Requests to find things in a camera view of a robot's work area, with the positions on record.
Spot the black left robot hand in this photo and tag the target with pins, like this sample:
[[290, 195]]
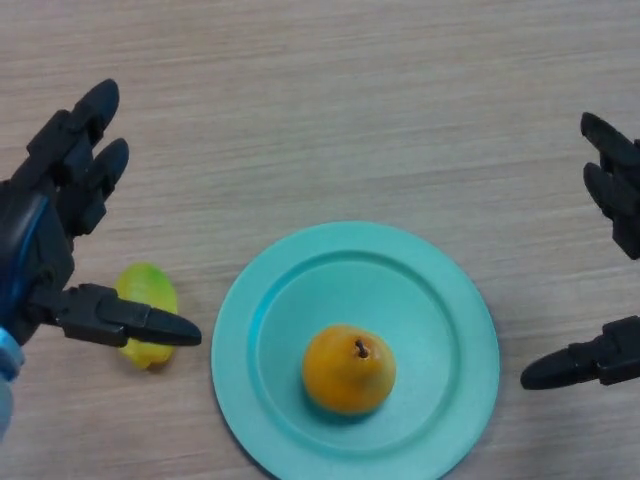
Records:
[[35, 240]]

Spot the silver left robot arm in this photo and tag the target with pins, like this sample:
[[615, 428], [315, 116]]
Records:
[[6, 380]]

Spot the yellow orange pear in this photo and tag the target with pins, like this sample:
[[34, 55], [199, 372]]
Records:
[[345, 375]]

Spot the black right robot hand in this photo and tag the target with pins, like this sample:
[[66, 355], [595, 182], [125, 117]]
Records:
[[620, 195]]

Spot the green round plate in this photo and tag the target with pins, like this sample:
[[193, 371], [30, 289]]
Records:
[[430, 300]]

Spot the yellow green starfruit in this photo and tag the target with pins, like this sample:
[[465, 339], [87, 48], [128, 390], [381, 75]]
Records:
[[145, 287]]

